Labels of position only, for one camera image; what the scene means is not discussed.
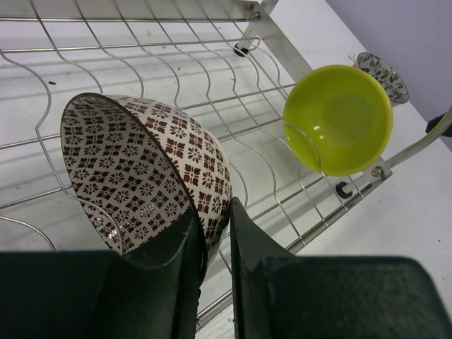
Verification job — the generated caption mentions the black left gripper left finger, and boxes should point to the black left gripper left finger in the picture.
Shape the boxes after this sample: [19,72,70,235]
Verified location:
[1,209,205,338]

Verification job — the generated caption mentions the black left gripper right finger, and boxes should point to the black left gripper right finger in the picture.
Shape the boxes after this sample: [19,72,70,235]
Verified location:
[230,198,451,338]

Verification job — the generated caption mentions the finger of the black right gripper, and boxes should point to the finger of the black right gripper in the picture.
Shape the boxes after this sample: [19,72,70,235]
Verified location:
[424,112,452,138]

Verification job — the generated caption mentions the pink floral bowl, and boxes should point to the pink floral bowl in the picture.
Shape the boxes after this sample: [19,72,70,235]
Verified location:
[353,52,409,107]

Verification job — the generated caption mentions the brown patterned bowl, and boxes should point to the brown patterned bowl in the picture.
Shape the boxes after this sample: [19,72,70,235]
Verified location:
[60,93,232,270]

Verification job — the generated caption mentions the stainless steel dish rack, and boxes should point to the stainless steel dish rack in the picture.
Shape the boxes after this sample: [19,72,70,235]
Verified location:
[0,0,452,333]

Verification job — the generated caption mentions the green round bowl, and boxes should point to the green round bowl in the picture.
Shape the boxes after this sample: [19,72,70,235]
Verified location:
[282,64,393,177]

